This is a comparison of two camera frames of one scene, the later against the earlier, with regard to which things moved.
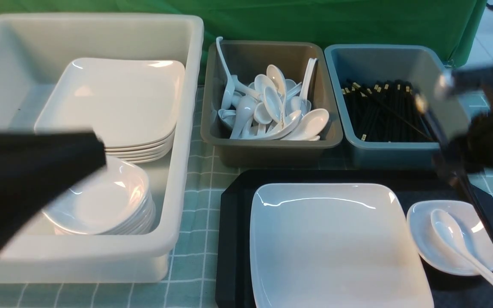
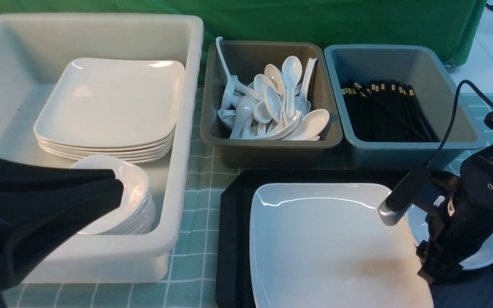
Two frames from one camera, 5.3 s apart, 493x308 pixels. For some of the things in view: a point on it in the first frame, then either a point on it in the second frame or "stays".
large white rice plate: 332,245 stays
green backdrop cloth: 450,26 stays
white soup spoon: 450,232 → 292,70
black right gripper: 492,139 → 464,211
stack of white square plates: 132,105 stays
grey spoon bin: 247,60 stays
